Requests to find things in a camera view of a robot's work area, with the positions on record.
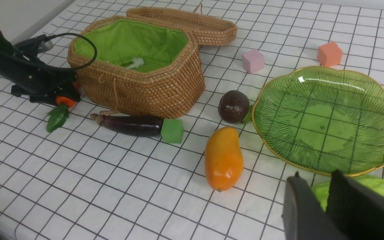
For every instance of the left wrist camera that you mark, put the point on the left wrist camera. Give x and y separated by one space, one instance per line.
36 45

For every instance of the purple plastic eggplant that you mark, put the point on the purple plastic eggplant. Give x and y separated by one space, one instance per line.
137 126

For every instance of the orange plastic mango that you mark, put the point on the orange plastic mango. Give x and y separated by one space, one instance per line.
223 159

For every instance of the green foam cube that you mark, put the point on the green foam cube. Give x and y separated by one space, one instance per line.
172 131

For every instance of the white checkered tablecloth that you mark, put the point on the white checkered tablecloth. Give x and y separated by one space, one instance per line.
84 182

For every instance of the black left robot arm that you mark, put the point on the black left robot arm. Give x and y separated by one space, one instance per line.
7 47

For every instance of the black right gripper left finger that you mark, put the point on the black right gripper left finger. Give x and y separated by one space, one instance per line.
302 215

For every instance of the woven rattan basket lid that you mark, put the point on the woven rattan basket lid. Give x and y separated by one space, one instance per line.
208 30

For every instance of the orange foam cube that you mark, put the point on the orange foam cube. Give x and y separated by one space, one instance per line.
329 54

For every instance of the orange plastic carrot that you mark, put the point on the orange plastic carrot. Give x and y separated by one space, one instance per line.
59 114

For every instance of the green plastic star fruit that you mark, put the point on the green plastic star fruit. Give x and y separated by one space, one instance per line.
321 191

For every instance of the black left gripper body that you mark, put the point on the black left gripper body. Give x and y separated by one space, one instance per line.
44 84

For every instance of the pink foam cube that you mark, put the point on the pink foam cube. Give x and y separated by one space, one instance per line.
253 61

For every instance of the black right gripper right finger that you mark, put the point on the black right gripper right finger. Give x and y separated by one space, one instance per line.
355 211

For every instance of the woven rattan basket green lining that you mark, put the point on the woven rattan basket green lining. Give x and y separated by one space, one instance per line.
140 68

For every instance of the green glass leaf plate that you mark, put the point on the green glass leaf plate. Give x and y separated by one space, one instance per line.
322 119

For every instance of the dark purple passion fruit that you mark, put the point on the dark purple passion fruit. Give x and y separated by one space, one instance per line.
235 108

